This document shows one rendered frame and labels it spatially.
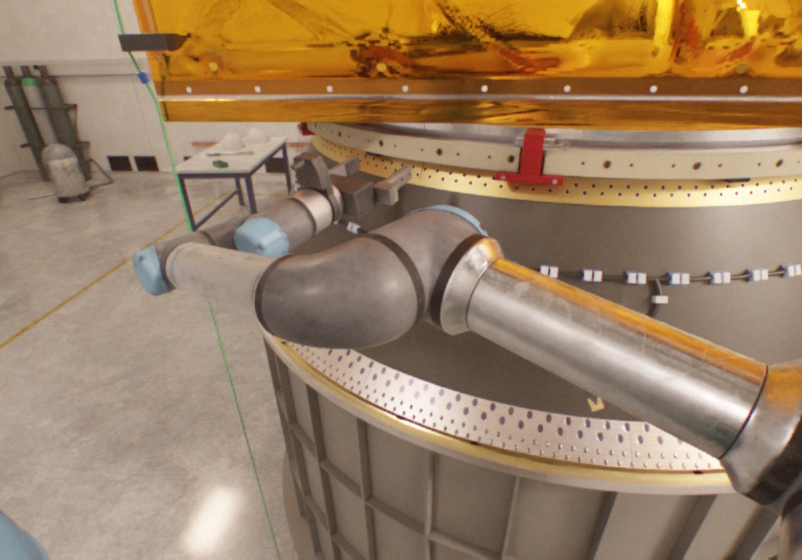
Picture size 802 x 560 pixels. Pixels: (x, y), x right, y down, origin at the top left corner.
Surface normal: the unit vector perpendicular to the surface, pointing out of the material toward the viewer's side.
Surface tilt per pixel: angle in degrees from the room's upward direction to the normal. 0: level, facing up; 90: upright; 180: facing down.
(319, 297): 61
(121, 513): 0
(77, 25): 90
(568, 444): 43
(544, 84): 91
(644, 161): 90
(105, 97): 90
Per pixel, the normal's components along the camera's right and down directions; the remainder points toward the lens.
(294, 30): -0.17, 0.53
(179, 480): -0.02, -0.88
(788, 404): -0.78, -0.58
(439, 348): -0.41, -0.02
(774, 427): -0.90, -0.39
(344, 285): -0.11, -0.20
